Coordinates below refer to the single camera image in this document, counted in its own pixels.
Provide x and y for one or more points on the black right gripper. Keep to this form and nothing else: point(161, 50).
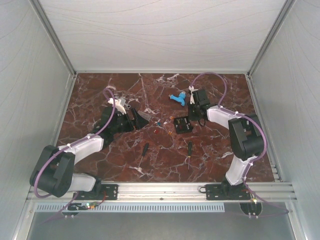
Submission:
point(191, 117)

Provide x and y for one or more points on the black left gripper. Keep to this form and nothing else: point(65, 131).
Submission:
point(141, 122)

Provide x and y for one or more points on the clear plastic fuse box lid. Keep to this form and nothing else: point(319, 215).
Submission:
point(145, 115)

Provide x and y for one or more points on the black fuse box base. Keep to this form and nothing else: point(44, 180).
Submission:
point(182, 125)

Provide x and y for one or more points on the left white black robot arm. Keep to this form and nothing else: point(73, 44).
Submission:
point(54, 170)

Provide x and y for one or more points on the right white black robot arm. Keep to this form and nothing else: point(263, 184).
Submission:
point(247, 139)

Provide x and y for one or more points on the blue glue gun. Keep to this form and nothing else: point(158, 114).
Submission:
point(180, 98)

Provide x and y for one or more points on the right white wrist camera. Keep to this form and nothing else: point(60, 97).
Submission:
point(192, 90)

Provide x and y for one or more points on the yellow black handle screwdriver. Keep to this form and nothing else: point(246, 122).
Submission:
point(189, 152)

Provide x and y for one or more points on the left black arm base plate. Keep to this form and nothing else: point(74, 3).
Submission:
point(107, 192)

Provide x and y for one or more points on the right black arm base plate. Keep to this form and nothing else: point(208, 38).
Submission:
point(220, 192)

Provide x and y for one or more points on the aluminium front rail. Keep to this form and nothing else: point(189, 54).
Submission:
point(188, 192)

